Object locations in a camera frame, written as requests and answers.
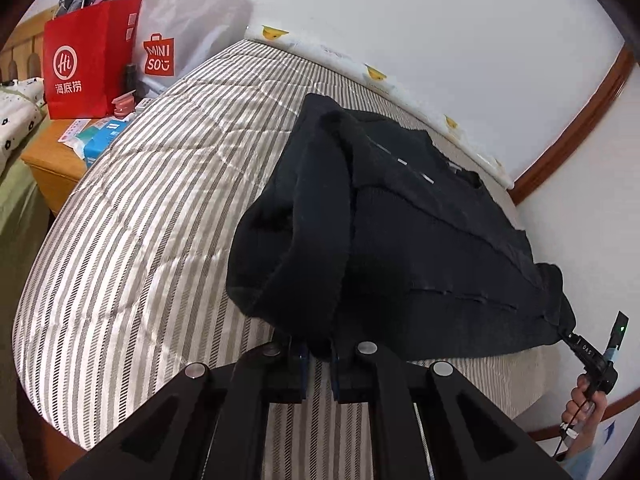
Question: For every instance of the red paper bag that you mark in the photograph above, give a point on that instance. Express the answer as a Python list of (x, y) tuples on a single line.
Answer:
[(85, 60)]

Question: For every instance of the person's right forearm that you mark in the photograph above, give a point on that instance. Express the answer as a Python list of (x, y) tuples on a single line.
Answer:
[(585, 455)]

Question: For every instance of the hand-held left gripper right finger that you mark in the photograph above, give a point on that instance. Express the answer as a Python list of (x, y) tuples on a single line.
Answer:
[(350, 375)]

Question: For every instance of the blue box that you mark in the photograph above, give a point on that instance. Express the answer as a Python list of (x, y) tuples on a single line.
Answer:
[(105, 142)]

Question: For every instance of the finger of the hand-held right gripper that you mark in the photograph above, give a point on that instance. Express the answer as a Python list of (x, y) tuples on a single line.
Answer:
[(564, 335)]

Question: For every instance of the red small object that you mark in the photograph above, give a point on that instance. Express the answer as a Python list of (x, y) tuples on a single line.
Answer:
[(124, 105)]

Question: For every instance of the striped bed mattress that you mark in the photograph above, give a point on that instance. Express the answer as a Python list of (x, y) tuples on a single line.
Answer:
[(150, 210)]

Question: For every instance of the white shopping bag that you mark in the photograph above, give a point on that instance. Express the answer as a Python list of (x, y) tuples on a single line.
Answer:
[(200, 20)]

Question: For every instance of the white sheet with yellow ducks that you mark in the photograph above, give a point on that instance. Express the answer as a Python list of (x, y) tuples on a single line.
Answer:
[(320, 50)]

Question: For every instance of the wooden nightstand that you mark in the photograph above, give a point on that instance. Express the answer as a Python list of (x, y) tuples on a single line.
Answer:
[(50, 170)]

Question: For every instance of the brown wooden bed frame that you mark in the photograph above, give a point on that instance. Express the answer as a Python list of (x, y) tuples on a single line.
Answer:
[(45, 425)]

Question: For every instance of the person's right hand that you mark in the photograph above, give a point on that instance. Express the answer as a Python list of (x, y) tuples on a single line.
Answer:
[(575, 402)]

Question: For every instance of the wooden headboard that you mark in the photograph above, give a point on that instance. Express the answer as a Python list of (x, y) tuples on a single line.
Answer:
[(20, 55)]

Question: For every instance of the green bed sheet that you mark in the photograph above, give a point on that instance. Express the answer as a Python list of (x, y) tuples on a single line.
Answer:
[(17, 220)]

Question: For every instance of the black sweatshirt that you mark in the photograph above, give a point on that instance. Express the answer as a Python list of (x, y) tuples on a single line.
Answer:
[(425, 260)]

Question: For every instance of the white floral quilt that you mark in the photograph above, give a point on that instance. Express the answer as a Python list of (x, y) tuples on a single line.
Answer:
[(15, 120)]

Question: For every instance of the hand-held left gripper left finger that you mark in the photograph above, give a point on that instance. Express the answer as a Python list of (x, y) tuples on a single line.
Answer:
[(295, 375)]

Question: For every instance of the paper leaflet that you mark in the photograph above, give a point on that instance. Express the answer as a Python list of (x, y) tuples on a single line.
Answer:
[(80, 132)]

